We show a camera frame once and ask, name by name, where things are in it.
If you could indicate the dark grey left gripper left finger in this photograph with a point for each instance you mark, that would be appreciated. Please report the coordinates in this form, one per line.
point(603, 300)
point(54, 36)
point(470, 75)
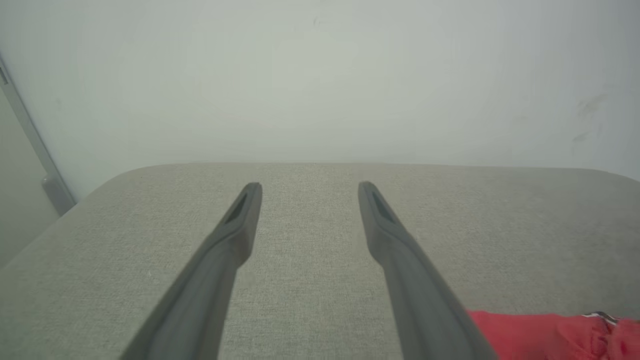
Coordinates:
point(210, 290)

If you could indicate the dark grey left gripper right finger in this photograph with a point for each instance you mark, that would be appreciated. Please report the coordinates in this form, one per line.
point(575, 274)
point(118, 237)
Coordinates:
point(420, 300)

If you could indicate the red and white basketball jersey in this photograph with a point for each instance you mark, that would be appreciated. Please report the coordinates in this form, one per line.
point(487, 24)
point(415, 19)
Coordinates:
point(545, 337)

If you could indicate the grey metal frame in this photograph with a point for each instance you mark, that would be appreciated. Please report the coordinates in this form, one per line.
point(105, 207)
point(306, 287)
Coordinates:
point(52, 187)

